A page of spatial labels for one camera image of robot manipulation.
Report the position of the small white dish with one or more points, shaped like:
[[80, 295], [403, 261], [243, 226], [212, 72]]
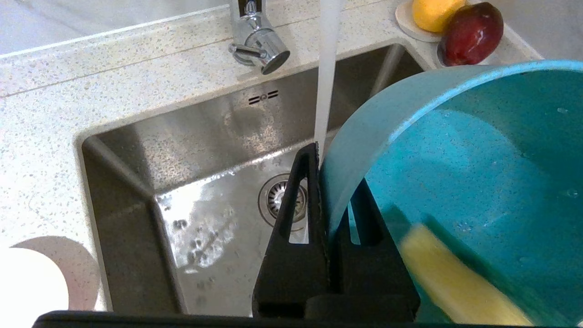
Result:
[[405, 23]]

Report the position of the round metal sink drain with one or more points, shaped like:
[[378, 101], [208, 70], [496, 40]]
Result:
[[273, 196]]

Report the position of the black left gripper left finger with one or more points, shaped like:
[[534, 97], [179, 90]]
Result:
[[291, 273]]

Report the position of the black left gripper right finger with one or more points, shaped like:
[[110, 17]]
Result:
[[369, 278]]

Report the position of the yellow pear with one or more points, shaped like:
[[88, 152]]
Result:
[[435, 13]]

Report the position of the chrome faucet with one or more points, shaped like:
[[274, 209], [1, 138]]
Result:
[[255, 36]]

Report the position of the dark red apple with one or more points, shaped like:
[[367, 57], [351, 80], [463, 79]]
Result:
[[471, 36]]

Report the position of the stainless steel sink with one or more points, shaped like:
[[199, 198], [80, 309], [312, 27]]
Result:
[[182, 150]]

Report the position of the green and yellow sponge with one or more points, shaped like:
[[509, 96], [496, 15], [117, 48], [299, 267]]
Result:
[[451, 278]]

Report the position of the blue plastic bowl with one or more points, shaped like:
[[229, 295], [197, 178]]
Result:
[[478, 159]]

